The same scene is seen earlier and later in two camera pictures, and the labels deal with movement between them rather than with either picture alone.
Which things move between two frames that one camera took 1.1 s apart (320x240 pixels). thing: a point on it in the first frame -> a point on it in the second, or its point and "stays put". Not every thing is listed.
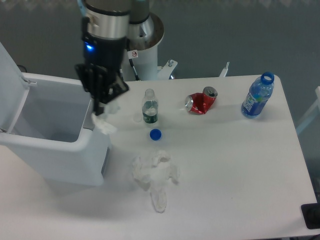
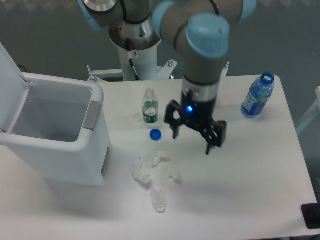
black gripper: (100, 73) -> (198, 113)
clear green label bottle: (150, 107) stays put
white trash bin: (53, 134) stays put
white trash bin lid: (14, 91) stays put
